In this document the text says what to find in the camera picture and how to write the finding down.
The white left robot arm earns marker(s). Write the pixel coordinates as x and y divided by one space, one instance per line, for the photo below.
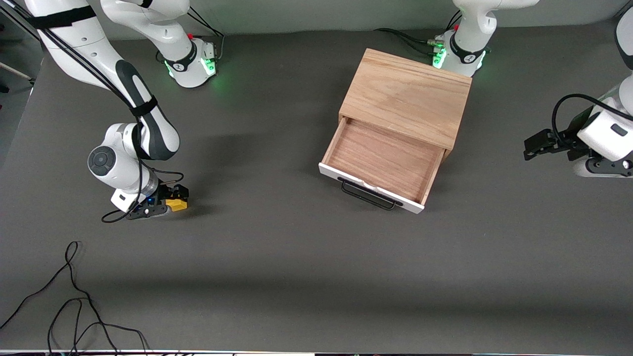
467 29

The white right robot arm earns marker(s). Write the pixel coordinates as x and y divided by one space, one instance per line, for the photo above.
79 44

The yellow block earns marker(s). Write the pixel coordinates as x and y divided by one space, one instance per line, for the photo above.
177 204

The wooden drawer with white front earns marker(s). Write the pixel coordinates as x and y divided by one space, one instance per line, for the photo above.
383 158

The aluminium frame rail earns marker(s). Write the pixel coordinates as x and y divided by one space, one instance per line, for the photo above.
17 20

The wooden cabinet box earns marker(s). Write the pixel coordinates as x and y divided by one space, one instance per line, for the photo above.
410 99

